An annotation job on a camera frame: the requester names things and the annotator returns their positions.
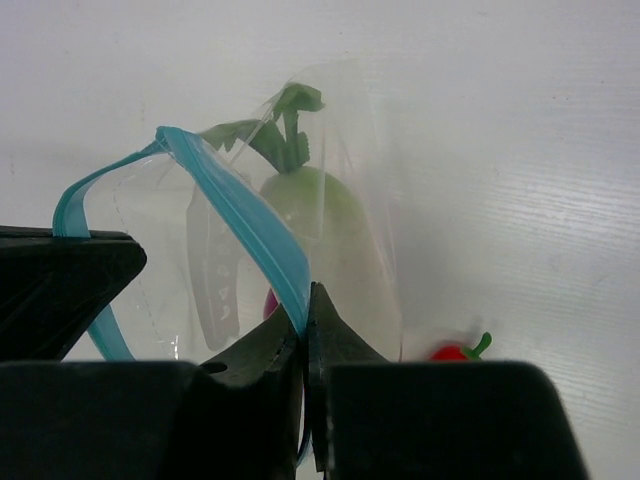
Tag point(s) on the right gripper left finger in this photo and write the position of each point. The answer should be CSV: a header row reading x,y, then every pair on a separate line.
x,y
265,349

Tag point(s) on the red chili pepper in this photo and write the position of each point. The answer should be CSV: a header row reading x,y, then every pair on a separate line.
x,y
452,351

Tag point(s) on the purple onion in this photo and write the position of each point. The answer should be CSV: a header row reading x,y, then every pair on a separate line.
x,y
271,304

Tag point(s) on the white radish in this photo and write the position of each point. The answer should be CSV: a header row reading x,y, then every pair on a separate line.
x,y
326,216

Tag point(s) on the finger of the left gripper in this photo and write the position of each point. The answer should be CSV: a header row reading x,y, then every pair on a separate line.
x,y
52,288

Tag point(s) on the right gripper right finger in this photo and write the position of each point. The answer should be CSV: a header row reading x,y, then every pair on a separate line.
x,y
331,340

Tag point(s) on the clear zip top bag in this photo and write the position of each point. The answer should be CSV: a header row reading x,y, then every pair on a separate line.
x,y
214,246

